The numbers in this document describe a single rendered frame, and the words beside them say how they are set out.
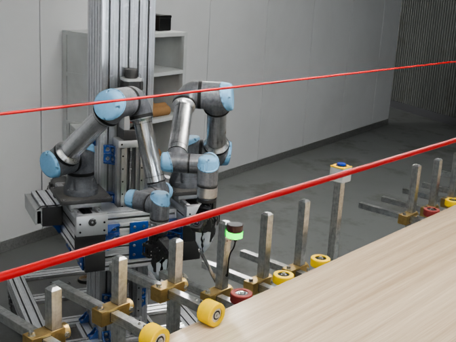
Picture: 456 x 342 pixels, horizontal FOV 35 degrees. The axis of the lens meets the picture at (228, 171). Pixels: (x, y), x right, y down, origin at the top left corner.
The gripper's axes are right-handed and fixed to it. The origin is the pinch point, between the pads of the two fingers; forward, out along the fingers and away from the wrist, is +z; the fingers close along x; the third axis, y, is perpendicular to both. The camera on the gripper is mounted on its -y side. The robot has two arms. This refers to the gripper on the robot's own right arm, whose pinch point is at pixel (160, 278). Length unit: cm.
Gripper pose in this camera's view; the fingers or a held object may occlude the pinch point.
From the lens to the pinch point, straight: 291.3
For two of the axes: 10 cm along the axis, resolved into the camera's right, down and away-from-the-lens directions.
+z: -0.7, 9.6, 2.7
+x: -6.6, 1.6, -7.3
